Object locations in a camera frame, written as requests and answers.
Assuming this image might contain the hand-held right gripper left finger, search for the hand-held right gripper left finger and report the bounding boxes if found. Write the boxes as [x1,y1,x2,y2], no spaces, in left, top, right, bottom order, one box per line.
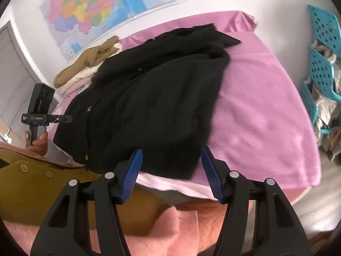
[30,148,143,256]

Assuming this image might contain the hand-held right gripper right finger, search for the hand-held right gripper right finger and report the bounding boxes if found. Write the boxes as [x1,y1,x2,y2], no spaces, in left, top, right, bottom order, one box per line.
[200,146,312,256]

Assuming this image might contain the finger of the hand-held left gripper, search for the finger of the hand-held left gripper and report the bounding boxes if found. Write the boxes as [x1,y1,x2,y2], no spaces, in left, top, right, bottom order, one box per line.
[45,115,73,124]

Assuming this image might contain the black knitted garment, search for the black knitted garment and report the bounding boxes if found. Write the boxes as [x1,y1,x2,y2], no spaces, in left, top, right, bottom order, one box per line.
[53,23,241,180]

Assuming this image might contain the person's left forearm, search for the person's left forearm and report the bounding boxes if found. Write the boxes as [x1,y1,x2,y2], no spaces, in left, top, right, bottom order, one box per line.
[0,142,85,170]

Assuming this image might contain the person's left hand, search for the person's left hand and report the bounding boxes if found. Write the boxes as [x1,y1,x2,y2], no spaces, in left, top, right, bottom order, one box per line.
[24,131,49,156]

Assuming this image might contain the pale pink folded garment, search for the pale pink folded garment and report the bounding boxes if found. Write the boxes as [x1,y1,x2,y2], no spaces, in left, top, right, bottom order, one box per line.
[62,79,94,96]

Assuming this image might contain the grey wood-grain door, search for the grey wood-grain door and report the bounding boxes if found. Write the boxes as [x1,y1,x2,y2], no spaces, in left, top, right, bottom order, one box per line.
[0,20,58,139]

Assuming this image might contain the cream folded garment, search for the cream folded garment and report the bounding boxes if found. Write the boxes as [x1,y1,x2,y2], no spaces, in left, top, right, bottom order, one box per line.
[61,63,103,92]

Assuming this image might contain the brown folded garment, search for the brown folded garment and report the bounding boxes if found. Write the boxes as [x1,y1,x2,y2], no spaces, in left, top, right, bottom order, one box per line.
[54,35,123,88]

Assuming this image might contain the person's pink fleece garment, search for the person's pink fleece garment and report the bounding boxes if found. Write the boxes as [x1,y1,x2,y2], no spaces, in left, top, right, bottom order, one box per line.
[3,197,256,256]

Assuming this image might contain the pink flowered bed sheet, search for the pink flowered bed sheet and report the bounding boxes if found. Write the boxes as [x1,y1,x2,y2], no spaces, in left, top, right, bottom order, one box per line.
[48,11,323,206]

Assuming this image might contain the person's mustard buttoned coat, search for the person's mustard buttoned coat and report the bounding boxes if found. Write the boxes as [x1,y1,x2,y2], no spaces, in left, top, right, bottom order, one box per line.
[0,151,171,236]

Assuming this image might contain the crumpled beige bags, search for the crumpled beige bags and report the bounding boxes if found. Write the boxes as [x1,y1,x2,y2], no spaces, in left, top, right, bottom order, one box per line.
[310,40,341,162]

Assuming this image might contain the teal plastic basket rack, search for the teal plastic basket rack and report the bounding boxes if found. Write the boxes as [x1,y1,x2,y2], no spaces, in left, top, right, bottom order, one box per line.
[301,4,341,150]

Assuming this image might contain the thin white cable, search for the thin white cable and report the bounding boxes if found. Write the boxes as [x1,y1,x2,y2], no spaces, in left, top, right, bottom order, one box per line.
[4,95,36,144]

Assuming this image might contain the colourful wall map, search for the colourful wall map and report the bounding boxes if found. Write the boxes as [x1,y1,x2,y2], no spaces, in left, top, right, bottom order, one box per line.
[40,0,182,62]

